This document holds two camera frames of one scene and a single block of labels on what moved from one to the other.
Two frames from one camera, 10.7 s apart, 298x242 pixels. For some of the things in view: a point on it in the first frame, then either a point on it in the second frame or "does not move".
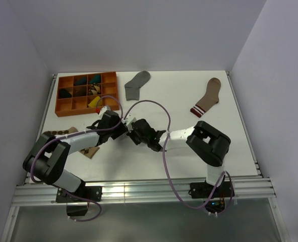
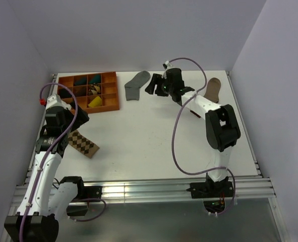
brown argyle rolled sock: [94, 89] does not move
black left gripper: [121, 129] → [81, 118]
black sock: [63, 94] does not move
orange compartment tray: [84, 94] does not move
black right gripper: [131, 134] → [155, 80]
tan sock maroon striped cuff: [211, 99] does not move
